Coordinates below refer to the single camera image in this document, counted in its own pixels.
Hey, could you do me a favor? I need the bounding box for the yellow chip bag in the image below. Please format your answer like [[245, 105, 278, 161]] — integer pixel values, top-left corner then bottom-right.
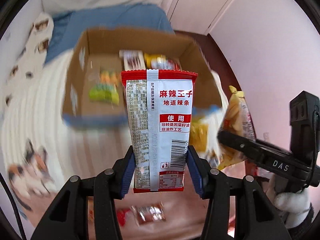
[[217, 86, 256, 170]]

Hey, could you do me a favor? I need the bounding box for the red white spicy strip bag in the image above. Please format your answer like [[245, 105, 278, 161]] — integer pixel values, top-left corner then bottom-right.
[[121, 69, 197, 193]]

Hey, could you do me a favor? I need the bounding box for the fruit gummy candy bag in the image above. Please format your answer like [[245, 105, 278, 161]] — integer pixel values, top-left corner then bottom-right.
[[88, 68, 120, 105]]

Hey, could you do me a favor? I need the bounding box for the white grey snack bag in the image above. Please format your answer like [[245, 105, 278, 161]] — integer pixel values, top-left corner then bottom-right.
[[189, 70, 228, 168]]

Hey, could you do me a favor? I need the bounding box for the white gloved hand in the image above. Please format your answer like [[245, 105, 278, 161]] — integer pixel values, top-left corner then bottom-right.
[[266, 174, 313, 229]]

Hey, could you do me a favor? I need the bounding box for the red small candy packet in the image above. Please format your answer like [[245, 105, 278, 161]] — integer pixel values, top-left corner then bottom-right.
[[116, 208, 134, 227]]

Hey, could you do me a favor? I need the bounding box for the striped cat blanket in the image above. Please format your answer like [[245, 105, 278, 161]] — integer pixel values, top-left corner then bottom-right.
[[1, 50, 208, 239]]

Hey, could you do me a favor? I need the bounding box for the silver red small packet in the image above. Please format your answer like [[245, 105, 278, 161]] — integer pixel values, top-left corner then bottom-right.
[[131, 202, 166, 226]]

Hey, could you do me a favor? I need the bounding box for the yellow orange noodle snack bag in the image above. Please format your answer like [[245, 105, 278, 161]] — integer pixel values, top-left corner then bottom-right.
[[144, 53, 181, 70]]

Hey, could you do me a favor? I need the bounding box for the white chocolate stick packet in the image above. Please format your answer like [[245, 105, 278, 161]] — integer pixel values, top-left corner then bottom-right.
[[119, 50, 146, 71]]

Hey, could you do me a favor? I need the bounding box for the white door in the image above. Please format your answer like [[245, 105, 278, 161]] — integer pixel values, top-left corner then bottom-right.
[[167, 0, 233, 35]]

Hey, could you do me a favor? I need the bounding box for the bear print long pillow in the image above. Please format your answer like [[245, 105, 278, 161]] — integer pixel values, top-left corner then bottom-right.
[[2, 12, 54, 107]]

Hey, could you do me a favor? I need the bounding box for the brown cardboard box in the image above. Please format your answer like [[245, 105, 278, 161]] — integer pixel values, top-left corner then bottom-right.
[[62, 28, 222, 129]]

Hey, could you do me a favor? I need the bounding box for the blue bed sheet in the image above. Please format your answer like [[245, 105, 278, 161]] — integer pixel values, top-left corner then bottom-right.
[[45, 3, 174, 63]]

